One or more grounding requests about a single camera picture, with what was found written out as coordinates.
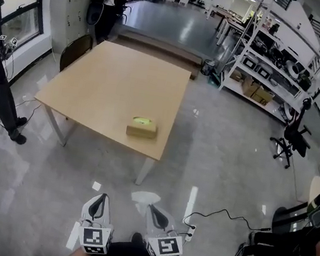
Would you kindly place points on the small beige box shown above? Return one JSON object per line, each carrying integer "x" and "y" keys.
{"x": 142, "y": 129}

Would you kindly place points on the cardboard box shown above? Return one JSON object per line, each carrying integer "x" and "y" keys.
{"x": 250, "y": 87}
{"x": 237, "y": 76}
{"x": 262, "y": 97}

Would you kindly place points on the white round device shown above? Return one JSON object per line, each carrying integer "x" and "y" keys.
{"x": 293, "y": 69}

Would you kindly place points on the white power strip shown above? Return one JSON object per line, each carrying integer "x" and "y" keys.
{"x": 189, "y": 233}

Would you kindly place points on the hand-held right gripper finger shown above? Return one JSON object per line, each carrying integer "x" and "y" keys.
{"x": 171, "y": 221}
{"x": 150, "y": 217}

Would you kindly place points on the black trash bin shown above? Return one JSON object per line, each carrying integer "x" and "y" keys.
{"x": 207, "y": 67}

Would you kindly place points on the white box with black panel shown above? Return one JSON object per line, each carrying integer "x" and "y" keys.
{"x": 250, "y": 63}
{"x": 263, "y": 72}

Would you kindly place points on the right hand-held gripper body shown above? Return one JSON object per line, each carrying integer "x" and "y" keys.
{"x": 164, "y": 248}

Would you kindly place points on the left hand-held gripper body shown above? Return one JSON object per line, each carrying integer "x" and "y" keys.
{"x": 95, "y": 238}

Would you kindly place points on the black office chair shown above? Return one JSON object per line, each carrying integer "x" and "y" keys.
{"x": 295, "y": 138}

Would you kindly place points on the brown wooden steps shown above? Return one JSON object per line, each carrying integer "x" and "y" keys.
{"x": 159, "y": 51}

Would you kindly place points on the long white-legged table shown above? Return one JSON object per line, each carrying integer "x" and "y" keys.
{"x": 229, "y": 23}

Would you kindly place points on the white metal shelf rack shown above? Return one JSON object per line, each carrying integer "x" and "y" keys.
{"x": 277, "y": 61}

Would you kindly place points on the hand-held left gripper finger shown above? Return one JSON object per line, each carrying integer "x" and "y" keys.
{"x": 86, "y": 209}
{"x": 108, "y": 212}

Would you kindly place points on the green plastic box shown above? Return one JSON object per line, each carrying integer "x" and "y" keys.
{"x": 215, "y": 77}

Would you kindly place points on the black folding chair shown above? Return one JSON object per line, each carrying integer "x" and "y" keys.
{"x": 74, "y": 52}

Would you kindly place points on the person's black shoe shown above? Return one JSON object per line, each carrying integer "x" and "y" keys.
{"x": 137, "y": 238}

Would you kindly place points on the light wooden table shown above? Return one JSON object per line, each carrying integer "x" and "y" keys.
{"x": 109, "y": 87}

